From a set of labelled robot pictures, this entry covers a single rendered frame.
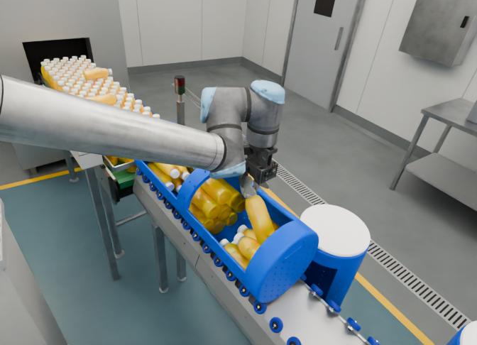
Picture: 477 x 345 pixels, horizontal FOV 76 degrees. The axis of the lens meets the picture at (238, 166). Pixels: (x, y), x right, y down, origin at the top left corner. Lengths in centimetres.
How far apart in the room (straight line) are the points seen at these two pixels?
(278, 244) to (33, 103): 69
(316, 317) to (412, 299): 155
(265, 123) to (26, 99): 53
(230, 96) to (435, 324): 220
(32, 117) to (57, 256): 222
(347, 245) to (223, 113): 74
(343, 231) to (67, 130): 106
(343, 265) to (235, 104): 76
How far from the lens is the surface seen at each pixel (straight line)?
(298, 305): 117
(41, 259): 268
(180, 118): 205
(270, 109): 79
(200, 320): 216
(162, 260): 201
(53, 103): 49
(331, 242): 124
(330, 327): 117
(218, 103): 76
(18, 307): 138
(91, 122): 50
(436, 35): 390
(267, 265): 92
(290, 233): 94
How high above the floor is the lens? 190
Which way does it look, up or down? 35 degrees down
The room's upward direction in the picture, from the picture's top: 6 degrees clockwise
